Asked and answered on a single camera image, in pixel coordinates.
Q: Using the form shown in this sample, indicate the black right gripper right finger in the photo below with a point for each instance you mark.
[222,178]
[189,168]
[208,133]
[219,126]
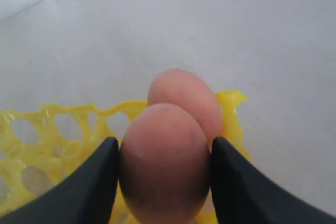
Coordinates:
[242,194]

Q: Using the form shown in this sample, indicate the brown egg packed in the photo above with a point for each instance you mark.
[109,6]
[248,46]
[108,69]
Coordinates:
[192,94]
[164,166]

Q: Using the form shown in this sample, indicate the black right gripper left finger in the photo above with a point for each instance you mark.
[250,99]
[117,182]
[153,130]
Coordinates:
[86,196]

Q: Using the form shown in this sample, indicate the yellow plastic egg tray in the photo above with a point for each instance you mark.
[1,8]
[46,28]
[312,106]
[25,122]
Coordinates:
[42,148]

